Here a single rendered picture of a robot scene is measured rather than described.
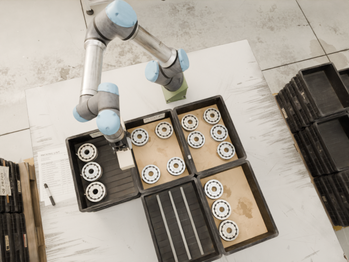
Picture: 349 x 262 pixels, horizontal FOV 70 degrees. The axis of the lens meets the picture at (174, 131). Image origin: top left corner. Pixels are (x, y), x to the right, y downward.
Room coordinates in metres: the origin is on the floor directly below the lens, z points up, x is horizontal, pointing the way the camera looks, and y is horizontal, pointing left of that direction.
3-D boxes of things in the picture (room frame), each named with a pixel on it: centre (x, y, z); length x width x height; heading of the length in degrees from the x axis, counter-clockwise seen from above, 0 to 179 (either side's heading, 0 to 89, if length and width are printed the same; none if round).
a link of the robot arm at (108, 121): (0.27, 0.23, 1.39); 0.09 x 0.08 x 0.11; 15
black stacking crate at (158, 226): (-0.04, -0.10, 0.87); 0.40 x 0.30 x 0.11; 26
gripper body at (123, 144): (0.26, 0.22, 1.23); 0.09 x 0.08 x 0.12; 25
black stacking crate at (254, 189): (0.09, -0.37, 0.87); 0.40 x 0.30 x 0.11; 26
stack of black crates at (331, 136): (0.70, -1.27, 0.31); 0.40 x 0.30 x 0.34; 25
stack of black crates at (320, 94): (1.06, -1.09, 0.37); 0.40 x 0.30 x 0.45; 25
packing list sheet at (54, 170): (0.13, 0.65, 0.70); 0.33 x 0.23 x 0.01; 25
